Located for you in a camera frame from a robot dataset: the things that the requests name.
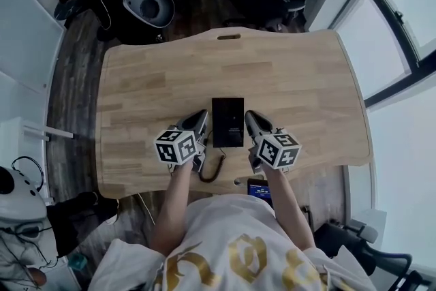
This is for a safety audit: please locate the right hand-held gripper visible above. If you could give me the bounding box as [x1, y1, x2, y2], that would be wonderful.
[244, 109, 302, 174]

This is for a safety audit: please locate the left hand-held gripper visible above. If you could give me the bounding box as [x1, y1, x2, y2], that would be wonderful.
[155, 108, 209, 178]

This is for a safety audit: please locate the dark cable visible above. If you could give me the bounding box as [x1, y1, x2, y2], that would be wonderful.
[198, 147, 228, 183]

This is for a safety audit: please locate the person's right forearm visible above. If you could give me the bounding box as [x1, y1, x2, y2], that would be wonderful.
[264, 166, 316, 251]

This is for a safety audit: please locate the person's left forearm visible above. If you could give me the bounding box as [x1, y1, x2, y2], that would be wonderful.
[149, 163, 195, 256]

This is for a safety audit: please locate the small blue screen device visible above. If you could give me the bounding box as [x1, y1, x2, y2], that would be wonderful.
[247, 178, 273, 205]

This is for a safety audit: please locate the white shirt with gold print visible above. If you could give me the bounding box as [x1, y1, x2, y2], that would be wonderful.
[88, 194, 375, 291]

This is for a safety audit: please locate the black mesh office chair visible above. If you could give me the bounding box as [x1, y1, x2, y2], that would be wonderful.
[313, 221, 432, 291]

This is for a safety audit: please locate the white metal desk leg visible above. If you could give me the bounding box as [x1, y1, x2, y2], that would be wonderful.
[23, 124, 74, 140]

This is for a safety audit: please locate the teal box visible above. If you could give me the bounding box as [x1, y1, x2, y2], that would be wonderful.
[69, 254, 86, 270]

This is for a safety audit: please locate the black round disc base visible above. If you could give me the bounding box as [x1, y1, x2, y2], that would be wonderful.
[54, 0, 84, 21]

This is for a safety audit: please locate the white power cable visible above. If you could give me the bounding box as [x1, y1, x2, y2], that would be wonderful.
[138, 194, 156, 226]

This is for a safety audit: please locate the black window frame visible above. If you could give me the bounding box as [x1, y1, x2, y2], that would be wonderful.
[328, 0, 436, 106]

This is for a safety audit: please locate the white helmet device with cables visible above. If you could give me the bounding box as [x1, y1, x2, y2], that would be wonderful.
[0, 165, 47, 243]

